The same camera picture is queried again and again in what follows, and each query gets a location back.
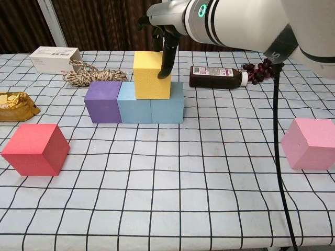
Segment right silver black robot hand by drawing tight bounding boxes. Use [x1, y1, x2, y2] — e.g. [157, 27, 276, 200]
[137, 0, 192, 79]

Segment yellow foam cube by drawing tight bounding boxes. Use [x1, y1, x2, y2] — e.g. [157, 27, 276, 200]
[133, 51, 172, 100]

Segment light blue foam cube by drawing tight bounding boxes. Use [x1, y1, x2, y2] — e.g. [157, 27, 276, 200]
[117, 82, 154, 124]
[149, 82, 185, 124]

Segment purple foam cube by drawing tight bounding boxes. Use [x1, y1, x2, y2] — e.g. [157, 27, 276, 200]
[84, 81, 123, 123]

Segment red foam cube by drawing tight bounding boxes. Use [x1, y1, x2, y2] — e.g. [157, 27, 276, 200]
[1, 123, 71, 177]

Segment pink foam cube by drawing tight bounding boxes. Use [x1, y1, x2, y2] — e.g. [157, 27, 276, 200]
[280, 117, 335, 170]

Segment dark brown curtain panel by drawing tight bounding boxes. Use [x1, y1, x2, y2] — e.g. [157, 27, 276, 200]
[51, 0, 164, 52]
[178, 33, 265, 52]
[0, 0, 56, 54]

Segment dark brown labelled bottle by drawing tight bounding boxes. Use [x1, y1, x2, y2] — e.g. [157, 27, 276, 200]
[189, 65, 249, 90]

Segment dark red grape bunch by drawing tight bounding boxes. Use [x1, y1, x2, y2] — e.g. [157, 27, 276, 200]
[242, 59, 278, 85]

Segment white cardboard box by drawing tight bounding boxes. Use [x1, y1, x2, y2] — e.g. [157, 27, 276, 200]
[29, 46, 82, 74]

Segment gold snack package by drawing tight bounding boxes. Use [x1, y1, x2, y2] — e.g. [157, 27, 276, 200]
[0, 91, 41, 123]

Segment black-checked pale blue tablecloth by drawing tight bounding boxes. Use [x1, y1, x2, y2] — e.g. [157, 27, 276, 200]
[0, 50, 335, 251]

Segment white partition frame post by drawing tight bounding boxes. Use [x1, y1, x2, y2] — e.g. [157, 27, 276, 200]
[161, 0, 181, 52]
[36, 0, 68, 52]

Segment twisted beige rope bundle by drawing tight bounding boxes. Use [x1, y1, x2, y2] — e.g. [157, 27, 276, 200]
[62, 59, 128, 89]

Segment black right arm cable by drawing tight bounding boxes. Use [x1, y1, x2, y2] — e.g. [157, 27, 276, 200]
[272, 61, 299, 251]

